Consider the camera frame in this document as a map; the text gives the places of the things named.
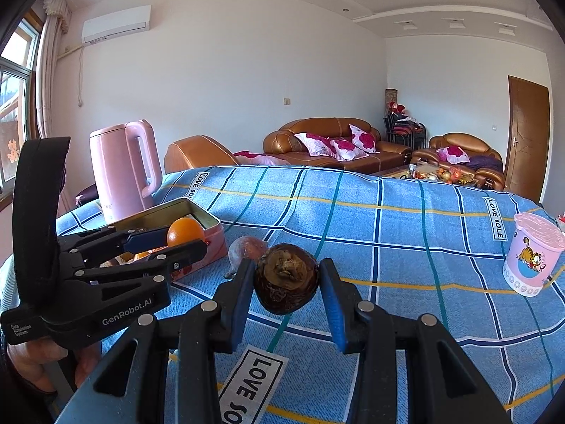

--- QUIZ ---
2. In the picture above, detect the blue plaid blanket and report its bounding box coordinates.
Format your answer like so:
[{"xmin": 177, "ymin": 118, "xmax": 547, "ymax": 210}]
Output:
[{"xmin": 0, "ymin": 164, "xmax": 565, "ymax": 424}]

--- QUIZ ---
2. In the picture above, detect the purple cloth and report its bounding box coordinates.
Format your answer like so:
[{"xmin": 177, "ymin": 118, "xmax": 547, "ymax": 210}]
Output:
[{"xmin": 468, "ymin": 154, "xmax": 504, "ymax": 173}]

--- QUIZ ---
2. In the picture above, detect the white air conditioner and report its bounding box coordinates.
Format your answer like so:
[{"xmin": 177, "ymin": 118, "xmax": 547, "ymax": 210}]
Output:
[{"xmin": 82, "ymin": 5, "xmax": 151, "ymax": 45}]

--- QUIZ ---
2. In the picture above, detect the brown wooden door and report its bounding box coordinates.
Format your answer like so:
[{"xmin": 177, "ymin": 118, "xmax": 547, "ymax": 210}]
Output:
[{"xmin": 504, "ymin": 75, "xmax": 551, "ymax": 204}]

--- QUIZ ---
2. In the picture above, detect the coffee table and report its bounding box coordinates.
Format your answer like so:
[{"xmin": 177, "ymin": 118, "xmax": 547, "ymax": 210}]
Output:
[{"xmin": 371, "ymin": 163, "xmax": 486, "ymax": 188}]

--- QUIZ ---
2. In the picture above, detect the window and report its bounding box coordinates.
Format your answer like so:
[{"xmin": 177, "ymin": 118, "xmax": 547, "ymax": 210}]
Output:
[{"xmin": 0, "ymin": 13, "xmax": 45, "ymax": 213}]

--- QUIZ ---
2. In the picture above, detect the pink rectangular tin box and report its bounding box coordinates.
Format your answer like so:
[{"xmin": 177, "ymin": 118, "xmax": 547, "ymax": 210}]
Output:
[{"xmin": 99, "ymin": 198, "xmax": 228, "ymax": 281}]

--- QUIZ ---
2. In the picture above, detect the purple pointed fruit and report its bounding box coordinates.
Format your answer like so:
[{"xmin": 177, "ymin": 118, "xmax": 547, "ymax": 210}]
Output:
[{"xmin": 223, "ymin": 235, "xmax": 268, "ymax": 280}]

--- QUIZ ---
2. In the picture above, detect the brown rough round fruit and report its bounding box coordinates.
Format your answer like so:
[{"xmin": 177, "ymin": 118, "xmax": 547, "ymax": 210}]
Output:
[{"xmin": 253, "ymin": 243, "xmax": 320, "ymax": 316}]

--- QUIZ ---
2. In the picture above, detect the orange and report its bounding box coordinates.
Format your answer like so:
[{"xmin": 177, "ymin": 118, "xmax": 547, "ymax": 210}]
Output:
[{"xmin": 167, "ymin": 217, "xmax": 206, "ymax": 248}]

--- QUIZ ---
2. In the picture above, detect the pale curtain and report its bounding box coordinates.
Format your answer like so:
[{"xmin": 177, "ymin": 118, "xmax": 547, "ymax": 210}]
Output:
[{"xmin": 37, "ymin": 0, "xmax": 72, "ymax": 140}]

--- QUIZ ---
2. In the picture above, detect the brown leather armchair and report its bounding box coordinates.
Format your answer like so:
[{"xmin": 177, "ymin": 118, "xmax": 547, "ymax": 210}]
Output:
[{"xmin": 411, "ymin": 132, "xmax": 506, "ymax": 192}]

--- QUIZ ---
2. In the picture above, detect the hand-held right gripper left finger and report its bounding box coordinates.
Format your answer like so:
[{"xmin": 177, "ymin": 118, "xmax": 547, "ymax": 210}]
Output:
[{"xmin": 57, "ymin": 258, "xmax": 257, "ymax": 424}]

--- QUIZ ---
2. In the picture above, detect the brown leather sofa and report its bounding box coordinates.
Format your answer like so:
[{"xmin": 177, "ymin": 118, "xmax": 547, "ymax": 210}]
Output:
[{"xmin": 263, "ymin": 117, "xmax": 413, "ymax": 169}]

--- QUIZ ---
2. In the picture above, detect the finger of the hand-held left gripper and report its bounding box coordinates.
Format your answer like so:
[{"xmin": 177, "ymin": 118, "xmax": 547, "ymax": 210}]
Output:
[
  {"xmin": 73, "ymin": 239, "xmax": 208, "ymax": 283},
  {"xmin": 56, "ymin": 225, "xmax": 174, "ymax": 262}
]

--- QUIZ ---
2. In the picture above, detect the pink cartoon cup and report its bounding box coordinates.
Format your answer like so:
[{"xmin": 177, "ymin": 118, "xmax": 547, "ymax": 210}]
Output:
[{"xmin": 502, "ymin": 212, "xmax": 565, "ymax": 296}]

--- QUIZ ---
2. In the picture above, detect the stack of dark chairs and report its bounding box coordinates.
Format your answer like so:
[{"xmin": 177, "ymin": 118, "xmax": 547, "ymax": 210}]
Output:
[{"xmin": 383, "ymin": 112, "xmax": 427, "ymax": 150}]

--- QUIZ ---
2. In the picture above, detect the person's left hand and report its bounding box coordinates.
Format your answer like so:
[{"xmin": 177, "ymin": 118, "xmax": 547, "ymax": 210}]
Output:
[{"xmin": 5, "ymin": 338, "xmax": 103, "ymax": 397}]

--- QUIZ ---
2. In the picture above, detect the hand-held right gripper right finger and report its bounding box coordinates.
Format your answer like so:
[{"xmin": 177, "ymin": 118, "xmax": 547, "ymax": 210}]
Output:
[{"xmin": 319, "ymin": 258, "xmax": 513, "ymax": 424}]

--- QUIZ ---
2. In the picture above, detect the pile of table decorations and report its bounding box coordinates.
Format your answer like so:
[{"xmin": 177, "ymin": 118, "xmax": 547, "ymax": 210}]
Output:
[{"xmin": 408, "ymin": 163, "xmax": 480, "ymax": 186}]

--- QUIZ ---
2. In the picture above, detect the air conditioner pipe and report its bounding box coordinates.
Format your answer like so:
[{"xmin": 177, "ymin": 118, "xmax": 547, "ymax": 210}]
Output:
[{"xmin": 57, "ymin": 43, "xmax": 87, "ymax": 107}]

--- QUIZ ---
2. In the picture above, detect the pink blanket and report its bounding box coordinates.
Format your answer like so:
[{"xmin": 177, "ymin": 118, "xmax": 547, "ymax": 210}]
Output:
[{"xmin": 233, "ymin": 150, "xmax": 283, "ymax": 166}]

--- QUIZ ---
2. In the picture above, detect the white red flower pillow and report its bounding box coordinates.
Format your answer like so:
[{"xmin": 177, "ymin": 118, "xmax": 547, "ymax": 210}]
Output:
[
  {"xmin": 294, "ymin": 132, "xmax": 338, "ymax": 157},
  {"xmin": 437, "ymin": 146, "xmax": 470, "ymax": 165},
  {"xmin": 330, "ymin": 138, "xmax": 368, "ymax": 162},
  {"xmin": 350, "ymin": 124, "xmax": 381, "ymax": 153}
]

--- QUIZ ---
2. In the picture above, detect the pink electric kettle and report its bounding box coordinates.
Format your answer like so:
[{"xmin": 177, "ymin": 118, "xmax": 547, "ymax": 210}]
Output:
[{"xmin": 89, "ymin": 119, "xmax": 162, "ymax": 225}]

